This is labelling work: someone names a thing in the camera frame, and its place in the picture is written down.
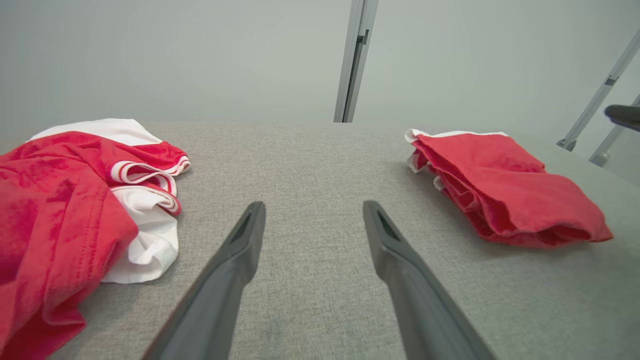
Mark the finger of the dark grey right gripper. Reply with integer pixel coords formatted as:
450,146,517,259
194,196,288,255
604,104,640,133

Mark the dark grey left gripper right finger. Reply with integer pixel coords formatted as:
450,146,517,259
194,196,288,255
362,200,497,360

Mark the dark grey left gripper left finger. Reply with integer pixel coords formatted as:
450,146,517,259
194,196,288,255
141,201,267,360

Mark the red and white T-shirt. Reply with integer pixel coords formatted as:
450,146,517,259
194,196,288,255
0,118,192,360

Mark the folded red garment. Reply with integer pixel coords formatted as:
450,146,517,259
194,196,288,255
404,128,614,250

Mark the slanted grey metal frame bar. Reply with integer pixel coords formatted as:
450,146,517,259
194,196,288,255
556,30,640,152
589,95,640,168

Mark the grey metal frame post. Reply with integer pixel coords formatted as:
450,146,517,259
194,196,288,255
333,0,379,123

